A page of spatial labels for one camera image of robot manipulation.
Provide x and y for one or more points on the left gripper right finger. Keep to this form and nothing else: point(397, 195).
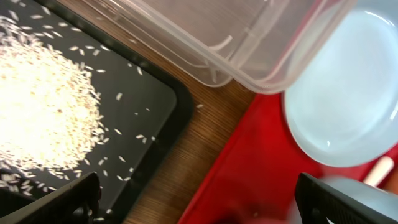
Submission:
point(335, 205)

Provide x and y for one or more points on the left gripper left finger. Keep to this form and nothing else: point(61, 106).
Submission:
point(76, 202)

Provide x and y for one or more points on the light blue bowl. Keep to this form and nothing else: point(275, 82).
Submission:
point(367, 196)

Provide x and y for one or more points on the white plastic spoon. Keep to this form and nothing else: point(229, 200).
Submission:
point(379, 171)

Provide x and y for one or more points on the white rice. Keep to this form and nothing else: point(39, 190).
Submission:
point(50, 112)

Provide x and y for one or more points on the large light blue plate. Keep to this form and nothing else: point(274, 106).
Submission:
point(342, 110)

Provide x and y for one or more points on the red serving tray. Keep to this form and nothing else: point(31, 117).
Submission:
point(253, 179)

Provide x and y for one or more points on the black plastic tray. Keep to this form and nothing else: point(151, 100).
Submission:
point(144, 108)

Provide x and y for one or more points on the clear plastic bin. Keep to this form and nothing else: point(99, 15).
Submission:
point(263, 44)

